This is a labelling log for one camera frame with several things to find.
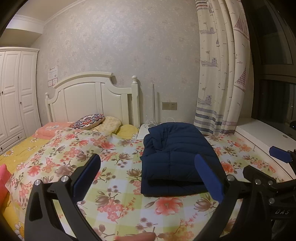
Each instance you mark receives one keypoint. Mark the patterned round cushion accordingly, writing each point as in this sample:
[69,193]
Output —
[88,122]

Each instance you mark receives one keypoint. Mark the white window bench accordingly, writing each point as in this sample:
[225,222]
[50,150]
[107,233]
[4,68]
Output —
[261,137]

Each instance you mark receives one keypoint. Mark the floral bed quilt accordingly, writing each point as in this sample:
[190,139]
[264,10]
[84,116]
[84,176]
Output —
[170,218]

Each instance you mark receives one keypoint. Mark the sailboat print curtain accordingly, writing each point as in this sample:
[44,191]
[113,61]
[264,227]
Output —
[224,65]

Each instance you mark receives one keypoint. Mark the white wooden headboard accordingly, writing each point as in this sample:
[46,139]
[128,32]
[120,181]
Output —
[93,92]

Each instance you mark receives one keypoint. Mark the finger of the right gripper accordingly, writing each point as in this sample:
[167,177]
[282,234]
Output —
[284,156]

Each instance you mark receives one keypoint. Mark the paper notices on wall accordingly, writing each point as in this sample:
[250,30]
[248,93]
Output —
[52,76]

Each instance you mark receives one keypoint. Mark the white wardrobe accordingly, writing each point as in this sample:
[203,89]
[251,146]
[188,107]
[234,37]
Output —
[19,108]

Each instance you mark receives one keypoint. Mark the slim white desk lamp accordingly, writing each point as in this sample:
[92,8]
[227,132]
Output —
[152,121]

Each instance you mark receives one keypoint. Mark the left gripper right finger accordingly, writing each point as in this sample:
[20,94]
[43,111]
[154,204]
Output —
[243,211]

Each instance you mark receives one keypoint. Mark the navy blue puffer jacket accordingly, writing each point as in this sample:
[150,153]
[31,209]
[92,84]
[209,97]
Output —
[176,160]

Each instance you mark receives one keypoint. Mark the cream yellow pillow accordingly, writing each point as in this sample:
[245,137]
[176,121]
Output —
[109,125]

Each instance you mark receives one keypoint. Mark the wall socket plate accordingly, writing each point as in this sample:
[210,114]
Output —
[169,106]

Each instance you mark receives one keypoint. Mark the white nightstand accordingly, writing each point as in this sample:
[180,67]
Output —
[144,130]

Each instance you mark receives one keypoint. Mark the pink folded blanket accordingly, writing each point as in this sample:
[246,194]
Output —
[49,130]

